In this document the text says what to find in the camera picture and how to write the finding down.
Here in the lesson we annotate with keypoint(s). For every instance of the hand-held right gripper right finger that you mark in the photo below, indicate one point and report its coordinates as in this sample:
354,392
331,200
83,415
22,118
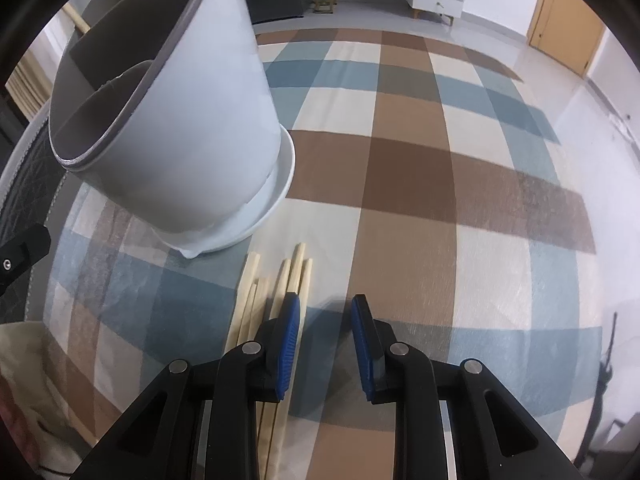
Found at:
365,345

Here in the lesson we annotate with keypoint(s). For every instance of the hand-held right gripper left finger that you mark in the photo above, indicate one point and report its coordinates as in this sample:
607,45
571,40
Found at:
287,345

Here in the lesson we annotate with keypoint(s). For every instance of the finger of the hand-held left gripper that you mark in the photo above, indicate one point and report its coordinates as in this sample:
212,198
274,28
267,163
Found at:
25,252

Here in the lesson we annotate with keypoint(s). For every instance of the bunch of wooden chopsticks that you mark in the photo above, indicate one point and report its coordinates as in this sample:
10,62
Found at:
250,300

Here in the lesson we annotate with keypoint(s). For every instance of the white utensil holder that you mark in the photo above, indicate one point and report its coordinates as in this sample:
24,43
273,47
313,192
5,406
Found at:
200,135

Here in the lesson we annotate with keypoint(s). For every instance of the wooden chopstick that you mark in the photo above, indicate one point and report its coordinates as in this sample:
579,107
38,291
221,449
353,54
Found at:
77,17

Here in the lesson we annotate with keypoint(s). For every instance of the grey mattress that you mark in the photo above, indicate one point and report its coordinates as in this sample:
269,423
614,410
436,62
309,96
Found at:
25,185

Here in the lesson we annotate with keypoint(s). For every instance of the beige curtain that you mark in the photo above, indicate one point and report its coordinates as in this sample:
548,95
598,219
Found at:
27,90

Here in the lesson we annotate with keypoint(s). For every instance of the checkered tablecloth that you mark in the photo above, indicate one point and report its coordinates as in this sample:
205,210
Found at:
400,185

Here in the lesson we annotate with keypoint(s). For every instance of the black folded tripod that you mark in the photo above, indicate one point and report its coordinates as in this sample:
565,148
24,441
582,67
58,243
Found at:
602,375

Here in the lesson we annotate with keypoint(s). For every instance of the white crumpled paper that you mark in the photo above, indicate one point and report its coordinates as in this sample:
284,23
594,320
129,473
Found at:
622,124

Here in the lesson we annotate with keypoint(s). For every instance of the wooden door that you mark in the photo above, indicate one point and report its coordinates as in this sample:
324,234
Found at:
565,25

